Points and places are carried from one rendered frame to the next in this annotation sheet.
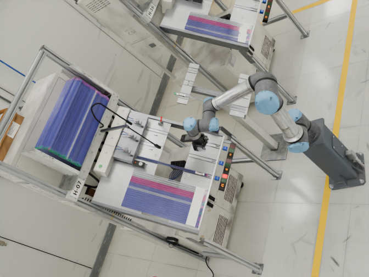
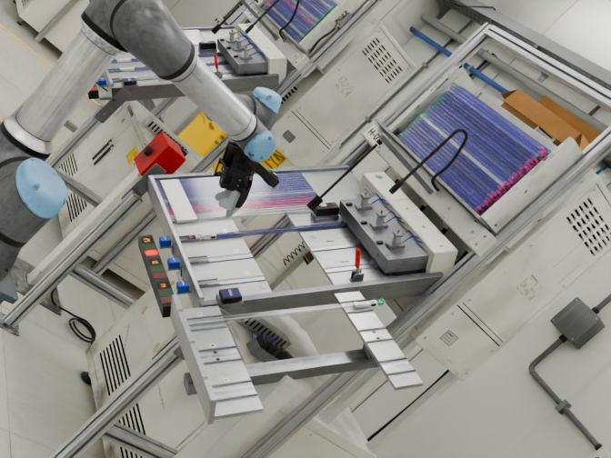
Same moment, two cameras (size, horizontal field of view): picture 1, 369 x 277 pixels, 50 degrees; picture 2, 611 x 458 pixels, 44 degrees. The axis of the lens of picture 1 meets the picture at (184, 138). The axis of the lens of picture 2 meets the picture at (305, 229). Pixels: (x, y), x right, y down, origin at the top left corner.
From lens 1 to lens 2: 2.91 m
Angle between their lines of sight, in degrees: 78
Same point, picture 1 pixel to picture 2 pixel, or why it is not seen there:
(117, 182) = (335, 193)
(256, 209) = (49, 434)
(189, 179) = (217, 226)
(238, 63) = not seen: outside the picture
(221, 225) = (117, 369)
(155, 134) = (347, 263)
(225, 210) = not seen: hidden behind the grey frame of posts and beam
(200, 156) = (225, 260)
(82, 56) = not seen: outside the picture
